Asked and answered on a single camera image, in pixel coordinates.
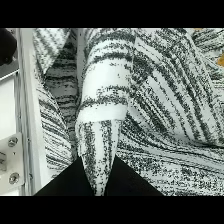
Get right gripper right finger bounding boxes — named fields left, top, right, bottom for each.
left=104, top=154, right=165, bottom=197

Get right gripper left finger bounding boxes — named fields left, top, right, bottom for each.
left=34, top=156, right=96, bottom=197

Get black and white striped sweater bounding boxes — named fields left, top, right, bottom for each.
left=32, top=28, right=224, bottom=197

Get silver frame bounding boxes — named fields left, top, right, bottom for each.
left=0, top=28, right=46, bottom=197

